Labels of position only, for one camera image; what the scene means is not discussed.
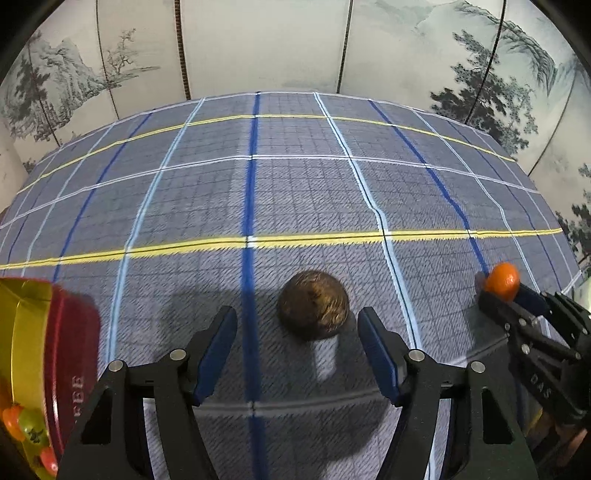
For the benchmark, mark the blue plaid tablecloth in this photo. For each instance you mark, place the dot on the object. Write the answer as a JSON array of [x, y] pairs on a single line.
[[300, 184]]

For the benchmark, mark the red and gold tin box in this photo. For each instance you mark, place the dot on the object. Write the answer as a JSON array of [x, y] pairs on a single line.
[[74, 350]]

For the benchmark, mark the orange mandarin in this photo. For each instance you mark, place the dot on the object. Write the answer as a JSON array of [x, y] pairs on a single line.
[[503, 279]]

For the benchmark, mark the landscape painted folding screen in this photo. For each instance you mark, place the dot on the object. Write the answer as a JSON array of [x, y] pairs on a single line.
[[258, 46]]

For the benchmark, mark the green tomato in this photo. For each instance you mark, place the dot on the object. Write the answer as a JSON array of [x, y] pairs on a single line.
[[33, 427]]

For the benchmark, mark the small red tomato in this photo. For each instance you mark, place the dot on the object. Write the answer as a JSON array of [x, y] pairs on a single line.
[[48, 460]]

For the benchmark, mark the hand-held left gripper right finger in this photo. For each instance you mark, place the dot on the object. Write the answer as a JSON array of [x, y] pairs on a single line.
[[381, 360]]

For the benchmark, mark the dark brown water chestnut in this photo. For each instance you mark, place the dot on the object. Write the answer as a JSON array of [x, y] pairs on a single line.
[[313, 304]]

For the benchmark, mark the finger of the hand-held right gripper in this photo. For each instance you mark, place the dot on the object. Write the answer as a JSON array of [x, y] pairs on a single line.
[[531, 300], [521, 332]]

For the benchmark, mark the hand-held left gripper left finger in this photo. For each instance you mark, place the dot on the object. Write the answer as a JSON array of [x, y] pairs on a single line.
[[214, 355]]

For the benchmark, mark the large red tomato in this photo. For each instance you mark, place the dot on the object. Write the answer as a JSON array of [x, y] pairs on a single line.
[[11, 421]]

